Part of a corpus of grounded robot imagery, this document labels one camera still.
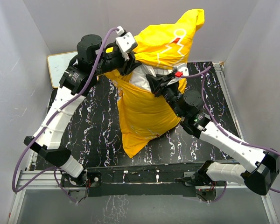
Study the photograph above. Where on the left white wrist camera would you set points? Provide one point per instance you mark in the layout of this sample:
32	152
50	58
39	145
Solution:
125	41

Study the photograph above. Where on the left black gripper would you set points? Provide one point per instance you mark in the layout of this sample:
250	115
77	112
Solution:
125	65

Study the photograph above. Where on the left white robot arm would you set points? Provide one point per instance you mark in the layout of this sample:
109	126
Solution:
94	57

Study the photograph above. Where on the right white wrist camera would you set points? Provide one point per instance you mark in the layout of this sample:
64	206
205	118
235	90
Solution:
180	71

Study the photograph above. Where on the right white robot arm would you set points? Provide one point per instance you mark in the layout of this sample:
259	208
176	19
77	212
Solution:
257	169

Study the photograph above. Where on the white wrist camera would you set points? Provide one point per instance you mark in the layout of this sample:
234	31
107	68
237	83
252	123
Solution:
180	71
125	41

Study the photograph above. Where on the white pillow insert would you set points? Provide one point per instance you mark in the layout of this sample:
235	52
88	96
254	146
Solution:
138	76

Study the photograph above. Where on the small whiteboard wooden frame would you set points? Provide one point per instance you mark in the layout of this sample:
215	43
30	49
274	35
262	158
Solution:
57	64

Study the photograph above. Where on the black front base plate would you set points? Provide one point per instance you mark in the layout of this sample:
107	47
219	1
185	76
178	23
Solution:
150	180

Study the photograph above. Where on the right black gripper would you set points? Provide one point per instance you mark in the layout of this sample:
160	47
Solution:
159	85

